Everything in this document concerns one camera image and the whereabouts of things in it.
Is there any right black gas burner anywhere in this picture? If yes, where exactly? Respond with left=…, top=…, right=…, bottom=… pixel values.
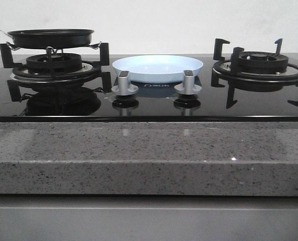
left=213, top=51, right=298, bottom=83

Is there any black frying pan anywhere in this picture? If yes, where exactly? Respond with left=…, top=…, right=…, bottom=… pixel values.
left=6, top=29, right=101, bottom=50

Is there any silver stove knob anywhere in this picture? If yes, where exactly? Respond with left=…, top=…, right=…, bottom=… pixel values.
left=111, top=71, right=138, bottom=96
left=174, top=70, right=202, bottom=95

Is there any left black pan support grate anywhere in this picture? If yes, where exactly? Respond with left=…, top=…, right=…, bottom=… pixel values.
left=0, top=42, right=110, bottom=101

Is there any black glass gas cooktop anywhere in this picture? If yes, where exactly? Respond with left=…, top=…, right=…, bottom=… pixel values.
left=0, top=55, right=298, bottom=122

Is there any black gas burner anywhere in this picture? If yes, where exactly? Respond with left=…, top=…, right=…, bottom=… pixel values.
left=213, top=51, right=298, bottom=83
left=13, top=53, right=101, bottom=80

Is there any wire pan reducer ring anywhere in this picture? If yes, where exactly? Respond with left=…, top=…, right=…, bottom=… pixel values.
left=6, top=40, right=102, bottom=55

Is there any right silver stove knob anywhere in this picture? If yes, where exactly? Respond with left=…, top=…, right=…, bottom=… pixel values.
left=174, top=70, right=202, bottom=95

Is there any black pan support grate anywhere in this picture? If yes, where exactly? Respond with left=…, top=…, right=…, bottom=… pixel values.
left=211, top=38, right=298, bottom=108
left=0, top=42, right=110, bottom=101

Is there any light blue plate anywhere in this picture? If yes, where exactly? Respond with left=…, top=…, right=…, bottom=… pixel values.
left=112, top=55, right=204, bottom=84

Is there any right black pan support grate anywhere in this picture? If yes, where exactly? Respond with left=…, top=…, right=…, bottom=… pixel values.
left=211, top=38, right=298, bottom=108

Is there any left silver stove knob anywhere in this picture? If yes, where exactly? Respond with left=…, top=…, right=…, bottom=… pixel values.
left=111, top=71, right=138, bottom=96

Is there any left black gas burner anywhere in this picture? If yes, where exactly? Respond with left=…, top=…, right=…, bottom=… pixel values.
left=13, top=53, right=101, bottom=80

